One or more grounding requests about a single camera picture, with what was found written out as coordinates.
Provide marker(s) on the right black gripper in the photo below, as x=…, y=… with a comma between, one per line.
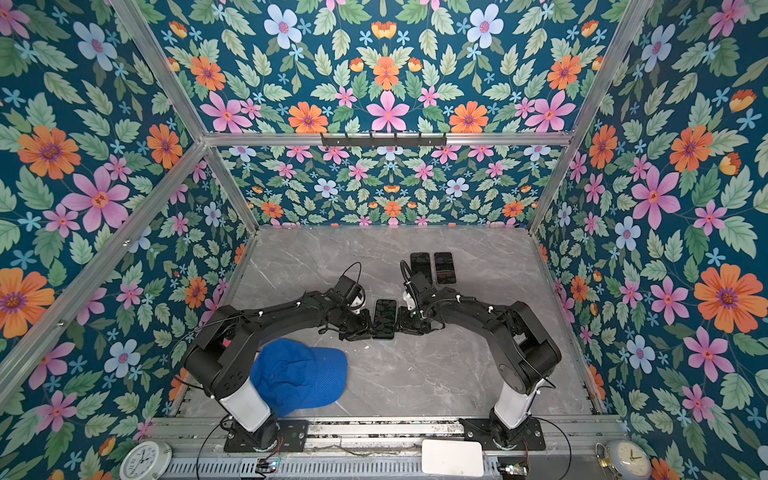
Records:
x=403, y=325

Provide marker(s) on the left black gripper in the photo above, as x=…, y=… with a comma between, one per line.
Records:
x=365, y=330

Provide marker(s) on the blue-edged smartphone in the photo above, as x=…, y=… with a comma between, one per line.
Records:
x=385, y=319

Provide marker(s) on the pink-edged smartphone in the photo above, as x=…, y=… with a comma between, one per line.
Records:
x=445, y=268

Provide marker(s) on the silver-edged smartphone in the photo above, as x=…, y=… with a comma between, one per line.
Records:
x=420, y=263

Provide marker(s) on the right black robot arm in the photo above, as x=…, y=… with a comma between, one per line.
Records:
x=522, y=349

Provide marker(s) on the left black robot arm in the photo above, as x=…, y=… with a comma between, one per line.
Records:
x=224, y=350

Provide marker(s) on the blue baseball cap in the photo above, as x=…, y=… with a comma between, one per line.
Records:
x=291, y=376

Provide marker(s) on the white rectangular box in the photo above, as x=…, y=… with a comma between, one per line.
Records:
x=452, y=458

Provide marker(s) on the silver alarm clock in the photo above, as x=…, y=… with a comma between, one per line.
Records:
x=623, y=460

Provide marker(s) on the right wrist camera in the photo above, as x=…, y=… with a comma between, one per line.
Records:
x=415, y=287

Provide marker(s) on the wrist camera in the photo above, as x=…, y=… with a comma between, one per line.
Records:
x=415, y=287
x=349, y=292

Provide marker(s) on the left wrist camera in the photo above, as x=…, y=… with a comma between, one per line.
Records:
x=349, y=292

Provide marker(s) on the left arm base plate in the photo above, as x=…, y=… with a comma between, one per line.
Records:
x=272, y=437

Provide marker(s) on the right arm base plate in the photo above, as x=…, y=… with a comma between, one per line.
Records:
x=528, y=435

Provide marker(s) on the black hook rail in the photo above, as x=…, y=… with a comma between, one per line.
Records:
x=371, y=140

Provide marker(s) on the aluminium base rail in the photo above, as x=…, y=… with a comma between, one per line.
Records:
x=382, y=448

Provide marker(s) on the white wall clock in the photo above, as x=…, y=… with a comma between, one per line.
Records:
x=147, y=460

